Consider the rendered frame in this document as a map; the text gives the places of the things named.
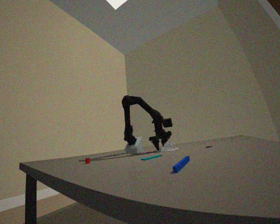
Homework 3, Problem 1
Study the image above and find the blue rectangular block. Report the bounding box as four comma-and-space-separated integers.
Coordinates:
173, 156, 190, 173

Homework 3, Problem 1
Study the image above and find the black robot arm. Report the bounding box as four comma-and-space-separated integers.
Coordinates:
121, 95, 173, 145

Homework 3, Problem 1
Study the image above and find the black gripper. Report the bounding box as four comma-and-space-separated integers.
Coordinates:
149, 128, 170, 151

